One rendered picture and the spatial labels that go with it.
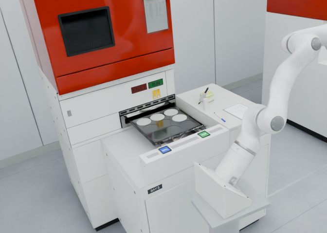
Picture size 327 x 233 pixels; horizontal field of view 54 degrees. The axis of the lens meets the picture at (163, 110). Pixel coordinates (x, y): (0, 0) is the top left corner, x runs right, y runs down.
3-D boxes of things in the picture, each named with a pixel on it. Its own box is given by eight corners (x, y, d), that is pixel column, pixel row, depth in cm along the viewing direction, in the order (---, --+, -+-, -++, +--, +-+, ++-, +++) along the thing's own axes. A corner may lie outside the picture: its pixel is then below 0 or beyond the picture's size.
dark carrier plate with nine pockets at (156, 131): (131, 121, 224) (131, 120, 223) (173, 107, 237) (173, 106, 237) (154, 143, 196) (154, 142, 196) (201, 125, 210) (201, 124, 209)
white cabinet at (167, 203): (118, 225, 259) (100, 139, 221) (215, 179, 297) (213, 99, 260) (156, 289, 207) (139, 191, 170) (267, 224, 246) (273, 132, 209)
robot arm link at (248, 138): (241, 147, 149) (270, 103, 148) (224, 135, 167) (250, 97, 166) (259, 159, 153) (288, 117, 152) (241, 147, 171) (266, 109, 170)
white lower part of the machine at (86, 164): (71, 187, 307) (49, 111, 269) (148, 156, 339) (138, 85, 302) (95, 237, 250) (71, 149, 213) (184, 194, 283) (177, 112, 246)
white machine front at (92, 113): (71, 147, 215) (56, 92, 197) (174, 111, 248) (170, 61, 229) (72, 149, 213) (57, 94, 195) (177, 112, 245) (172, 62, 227)
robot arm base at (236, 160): (246, 197, 153) (268, 165, 152) (219, 181, 145) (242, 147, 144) (226, 179, 170) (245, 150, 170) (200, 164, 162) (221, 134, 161)
